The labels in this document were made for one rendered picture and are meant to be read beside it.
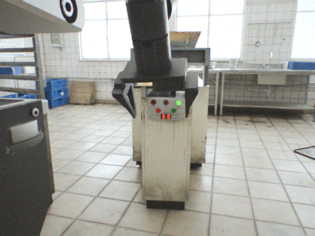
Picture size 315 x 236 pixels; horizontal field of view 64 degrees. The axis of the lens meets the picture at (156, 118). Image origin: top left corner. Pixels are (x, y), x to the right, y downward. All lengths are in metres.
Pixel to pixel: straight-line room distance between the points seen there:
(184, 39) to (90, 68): 4.23
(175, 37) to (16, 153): 2.15
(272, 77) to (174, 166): 3.55
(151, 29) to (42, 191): 0.25
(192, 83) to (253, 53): 5.18
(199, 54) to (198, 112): 0.53
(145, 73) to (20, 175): 0.22
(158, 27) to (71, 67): 6.26
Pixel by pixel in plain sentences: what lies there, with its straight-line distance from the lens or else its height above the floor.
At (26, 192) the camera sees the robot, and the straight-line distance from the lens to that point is 0.31.
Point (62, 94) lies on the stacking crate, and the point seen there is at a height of 0.27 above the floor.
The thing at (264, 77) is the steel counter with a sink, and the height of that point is 0.75.
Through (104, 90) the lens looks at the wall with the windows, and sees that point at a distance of 6.22.
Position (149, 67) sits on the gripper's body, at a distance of 0.38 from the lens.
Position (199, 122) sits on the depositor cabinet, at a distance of 2.39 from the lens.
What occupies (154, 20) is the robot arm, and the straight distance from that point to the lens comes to 0.36.
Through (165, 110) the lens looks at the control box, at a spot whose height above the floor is 0.76.
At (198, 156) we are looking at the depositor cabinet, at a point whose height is 0.16.
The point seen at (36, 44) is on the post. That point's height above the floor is 1.18.
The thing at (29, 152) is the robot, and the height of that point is 0.99.
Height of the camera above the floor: 1.09
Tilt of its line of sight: 14 degrees down
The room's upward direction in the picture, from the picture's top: straight up
